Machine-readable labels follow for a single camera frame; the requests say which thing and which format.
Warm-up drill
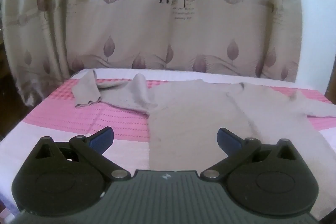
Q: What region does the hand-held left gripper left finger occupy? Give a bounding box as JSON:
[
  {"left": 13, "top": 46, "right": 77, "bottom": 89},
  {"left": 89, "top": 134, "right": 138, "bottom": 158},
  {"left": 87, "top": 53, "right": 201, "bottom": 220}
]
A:
[{"left": 29, "top": 127, "right": 132, "bottom": 182}]

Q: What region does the pink checked bed blanket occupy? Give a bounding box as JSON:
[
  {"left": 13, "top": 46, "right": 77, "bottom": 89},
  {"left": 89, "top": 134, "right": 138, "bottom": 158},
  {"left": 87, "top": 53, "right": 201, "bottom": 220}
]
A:
[{"left": 0, "top": 68, "right": 336, "bottom": 224}]

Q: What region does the beige leaf print curtain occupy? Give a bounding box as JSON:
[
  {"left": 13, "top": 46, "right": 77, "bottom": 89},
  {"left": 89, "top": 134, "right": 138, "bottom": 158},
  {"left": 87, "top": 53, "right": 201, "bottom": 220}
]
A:
[{"left": 0, "top": 0, "right": 302, "bottom": 106}]

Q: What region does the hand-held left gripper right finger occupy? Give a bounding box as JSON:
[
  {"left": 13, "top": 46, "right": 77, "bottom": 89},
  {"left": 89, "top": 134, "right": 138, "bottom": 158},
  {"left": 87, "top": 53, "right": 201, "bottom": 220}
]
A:
[{"left": 200, "top": 127, "right": 304, "bottom": 182}]

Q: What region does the beige knit sweater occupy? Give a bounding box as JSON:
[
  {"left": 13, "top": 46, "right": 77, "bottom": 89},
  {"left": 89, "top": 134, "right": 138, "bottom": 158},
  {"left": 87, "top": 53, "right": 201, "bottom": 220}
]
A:
[{"left": 72, "top": 70, "right": 336, "bottom": 224}]

